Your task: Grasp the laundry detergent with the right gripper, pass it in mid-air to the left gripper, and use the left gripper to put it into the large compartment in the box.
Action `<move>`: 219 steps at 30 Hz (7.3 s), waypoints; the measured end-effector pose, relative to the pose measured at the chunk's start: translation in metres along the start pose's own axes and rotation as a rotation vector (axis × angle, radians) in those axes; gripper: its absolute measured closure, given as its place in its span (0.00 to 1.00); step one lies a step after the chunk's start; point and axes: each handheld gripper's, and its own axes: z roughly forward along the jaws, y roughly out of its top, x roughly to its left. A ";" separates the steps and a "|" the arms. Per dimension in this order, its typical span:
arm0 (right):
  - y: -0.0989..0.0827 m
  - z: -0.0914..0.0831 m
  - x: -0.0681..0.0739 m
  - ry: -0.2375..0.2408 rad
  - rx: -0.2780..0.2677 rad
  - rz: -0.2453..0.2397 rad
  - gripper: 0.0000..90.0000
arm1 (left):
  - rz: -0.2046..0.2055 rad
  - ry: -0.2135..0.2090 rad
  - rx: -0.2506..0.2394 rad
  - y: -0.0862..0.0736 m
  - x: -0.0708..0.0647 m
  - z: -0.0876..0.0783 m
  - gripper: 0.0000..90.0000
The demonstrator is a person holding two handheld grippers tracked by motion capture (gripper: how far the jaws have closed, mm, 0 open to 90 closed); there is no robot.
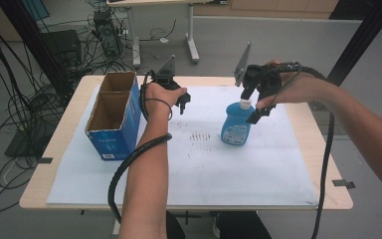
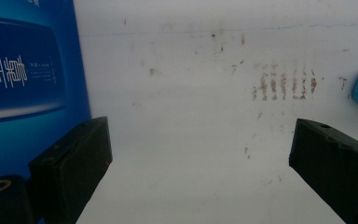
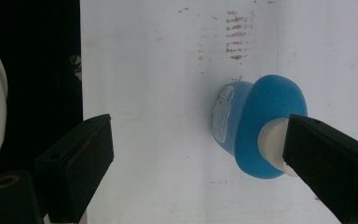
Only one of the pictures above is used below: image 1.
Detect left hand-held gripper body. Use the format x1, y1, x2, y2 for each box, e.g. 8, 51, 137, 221
141, 54, 192, 116

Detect tangle of black floor cables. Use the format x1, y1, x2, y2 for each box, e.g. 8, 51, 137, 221
0, 0, 140, 215

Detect blue bottle with white cap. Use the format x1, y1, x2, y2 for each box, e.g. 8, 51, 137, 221
220, 98, 257, 146

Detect person's legs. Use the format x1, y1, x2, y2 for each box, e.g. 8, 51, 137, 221
164, 210, 274, 239

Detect black metal stand post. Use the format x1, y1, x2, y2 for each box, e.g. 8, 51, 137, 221
0, 0, 76, 108
325, 0, 382, 88

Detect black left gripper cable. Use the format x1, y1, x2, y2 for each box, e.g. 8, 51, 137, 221
106, 132, 173, 224

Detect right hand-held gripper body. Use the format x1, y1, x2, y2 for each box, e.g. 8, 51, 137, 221
233, 41, 303, 113

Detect white desk frame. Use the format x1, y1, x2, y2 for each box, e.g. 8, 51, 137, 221
105, 0, 229, 68

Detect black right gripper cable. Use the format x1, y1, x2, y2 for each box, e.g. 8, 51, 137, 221
272, 62, 336, 239

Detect blue cardboard box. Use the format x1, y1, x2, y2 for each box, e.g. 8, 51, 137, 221
84, 71, 142, 162

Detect black equipment case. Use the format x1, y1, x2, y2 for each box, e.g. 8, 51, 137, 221
41, 29, 84, 68

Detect person's right hand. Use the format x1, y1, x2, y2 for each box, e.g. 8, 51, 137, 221
255, 59, 324, 112

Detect black hair band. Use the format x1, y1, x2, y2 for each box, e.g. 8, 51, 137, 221
144, 97, 174, 121

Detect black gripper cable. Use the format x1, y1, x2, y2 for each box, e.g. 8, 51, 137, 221
106, 132, 173, 224
272, 62, 336, 239

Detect person's left hand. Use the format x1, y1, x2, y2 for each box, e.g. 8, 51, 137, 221
143, 82, 188, 121

